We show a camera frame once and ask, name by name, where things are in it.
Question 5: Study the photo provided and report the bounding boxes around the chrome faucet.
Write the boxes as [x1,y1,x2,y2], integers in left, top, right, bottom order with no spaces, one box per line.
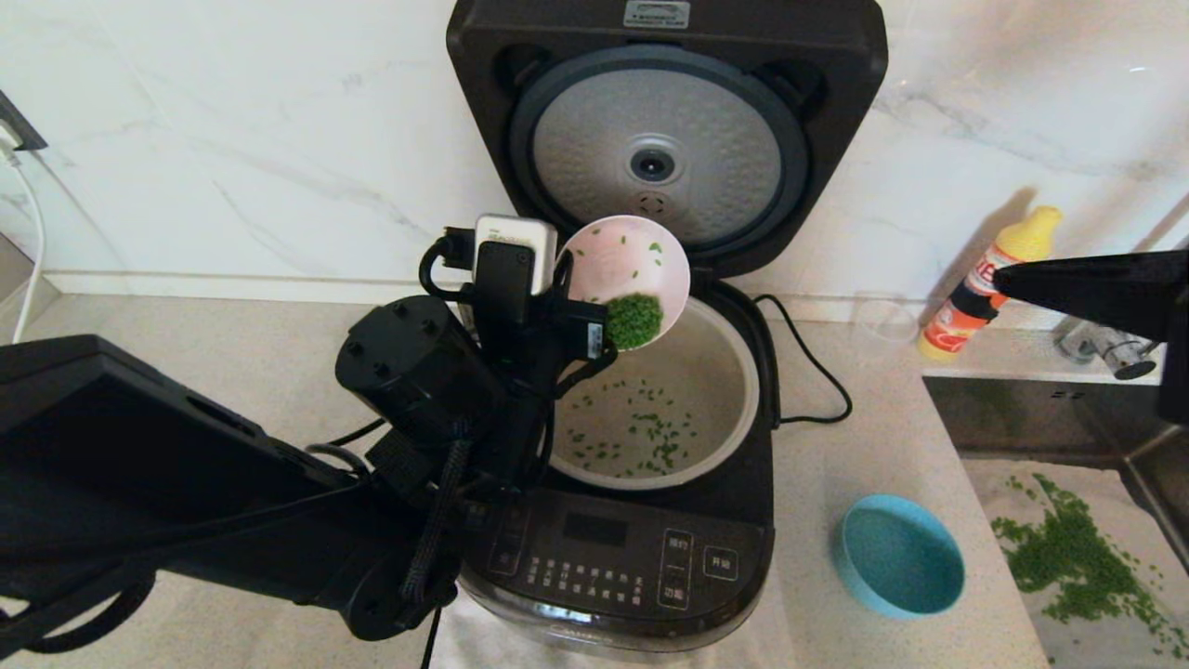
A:
[1054,316,1162,382]

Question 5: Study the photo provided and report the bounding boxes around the orange yellow detergent bottle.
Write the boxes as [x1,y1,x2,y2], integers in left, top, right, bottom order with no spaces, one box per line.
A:
[916,206,1063,361]

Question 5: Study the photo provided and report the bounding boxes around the clear glass cup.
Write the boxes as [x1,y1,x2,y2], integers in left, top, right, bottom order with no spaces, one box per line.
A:
[850,291,919,363]

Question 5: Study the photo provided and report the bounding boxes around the grey wall outlet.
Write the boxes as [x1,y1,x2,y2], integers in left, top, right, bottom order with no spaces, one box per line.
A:
[0,90,49,154]

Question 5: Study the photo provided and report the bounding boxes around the black rice cooker lid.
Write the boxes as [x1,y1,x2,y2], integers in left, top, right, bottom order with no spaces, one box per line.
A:
[446,0,889,278]

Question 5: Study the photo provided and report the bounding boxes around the steel sink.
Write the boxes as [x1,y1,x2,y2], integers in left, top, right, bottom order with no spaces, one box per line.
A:
[920,374,1189,669]

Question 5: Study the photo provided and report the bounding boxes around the pink bowl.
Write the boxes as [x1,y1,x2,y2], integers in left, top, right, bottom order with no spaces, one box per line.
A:
[557,215,692,352]

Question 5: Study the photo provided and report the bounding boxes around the white charger cable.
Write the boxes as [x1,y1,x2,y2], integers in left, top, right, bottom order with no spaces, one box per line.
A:
[0,139,47,345]

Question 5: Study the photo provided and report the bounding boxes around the smooth black arm cable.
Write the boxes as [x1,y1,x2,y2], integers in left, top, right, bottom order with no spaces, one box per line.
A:
[0,571,157,656]

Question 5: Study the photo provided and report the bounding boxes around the cream inner pot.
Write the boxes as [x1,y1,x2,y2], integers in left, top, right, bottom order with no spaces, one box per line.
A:
[548,297,761,492]

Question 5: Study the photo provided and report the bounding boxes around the black strip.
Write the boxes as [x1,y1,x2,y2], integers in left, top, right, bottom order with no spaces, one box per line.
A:
[420,604,447,669]

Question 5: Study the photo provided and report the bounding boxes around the spilled green grains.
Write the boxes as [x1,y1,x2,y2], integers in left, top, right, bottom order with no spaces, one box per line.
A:
[988,472,1189,662]

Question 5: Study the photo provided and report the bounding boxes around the blue bowl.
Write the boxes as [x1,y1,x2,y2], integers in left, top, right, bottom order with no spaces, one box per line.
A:
[831,493,964,621]

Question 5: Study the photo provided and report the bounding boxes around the white cloth mat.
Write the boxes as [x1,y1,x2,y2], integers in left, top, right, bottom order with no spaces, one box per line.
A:
[437,585,800,669]

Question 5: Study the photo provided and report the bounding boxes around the black power cable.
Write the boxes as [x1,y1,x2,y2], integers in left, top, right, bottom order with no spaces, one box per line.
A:
[751,293,853,426]

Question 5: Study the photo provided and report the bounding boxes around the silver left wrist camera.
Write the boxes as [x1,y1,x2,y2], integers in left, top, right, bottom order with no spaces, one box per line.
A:
[474,214,558,296]

